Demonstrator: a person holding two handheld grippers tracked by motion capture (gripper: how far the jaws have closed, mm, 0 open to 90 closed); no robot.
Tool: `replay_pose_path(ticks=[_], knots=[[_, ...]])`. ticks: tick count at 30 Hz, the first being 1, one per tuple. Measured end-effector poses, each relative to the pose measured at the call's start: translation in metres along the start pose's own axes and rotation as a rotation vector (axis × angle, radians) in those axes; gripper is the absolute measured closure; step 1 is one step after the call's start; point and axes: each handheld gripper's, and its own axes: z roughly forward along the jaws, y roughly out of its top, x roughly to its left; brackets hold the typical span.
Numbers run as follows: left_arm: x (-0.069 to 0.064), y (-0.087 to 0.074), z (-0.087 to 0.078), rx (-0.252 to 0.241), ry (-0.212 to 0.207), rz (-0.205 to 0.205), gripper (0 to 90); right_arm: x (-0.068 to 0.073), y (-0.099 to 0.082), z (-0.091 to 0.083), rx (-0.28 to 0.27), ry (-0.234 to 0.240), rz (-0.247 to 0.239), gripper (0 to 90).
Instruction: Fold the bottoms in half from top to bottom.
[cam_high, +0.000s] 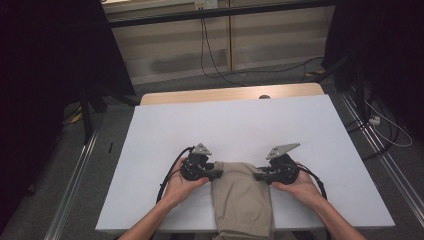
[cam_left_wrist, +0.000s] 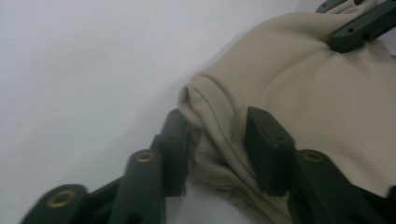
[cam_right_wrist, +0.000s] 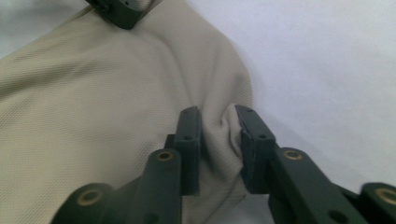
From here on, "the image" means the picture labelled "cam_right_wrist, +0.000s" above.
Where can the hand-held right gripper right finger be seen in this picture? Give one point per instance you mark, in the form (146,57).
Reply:
(264,161)

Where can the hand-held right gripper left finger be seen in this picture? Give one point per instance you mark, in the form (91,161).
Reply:
(183,161)

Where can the beige pants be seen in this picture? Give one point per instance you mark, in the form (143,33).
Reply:
(93,109)

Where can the white table cover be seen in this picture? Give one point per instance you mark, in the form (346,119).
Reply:
(311,62)

